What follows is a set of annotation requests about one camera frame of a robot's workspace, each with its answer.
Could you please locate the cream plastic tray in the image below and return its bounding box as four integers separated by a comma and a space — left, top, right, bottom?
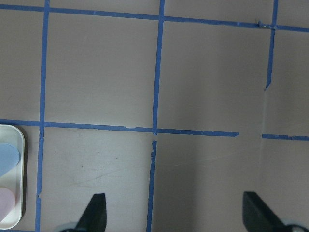
0, 125, 25, 230

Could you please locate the blue cup near tray corner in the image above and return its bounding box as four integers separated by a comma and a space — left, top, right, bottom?
0, 143, 20, 176

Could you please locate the pink plastic cup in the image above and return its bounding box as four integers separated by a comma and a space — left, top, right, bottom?
0, 188, 15, 221

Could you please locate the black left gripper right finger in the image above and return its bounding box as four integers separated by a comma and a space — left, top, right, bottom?
242, 191, 295, 232

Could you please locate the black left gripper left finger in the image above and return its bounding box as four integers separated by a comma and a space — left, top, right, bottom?
76, 193, 107, 232

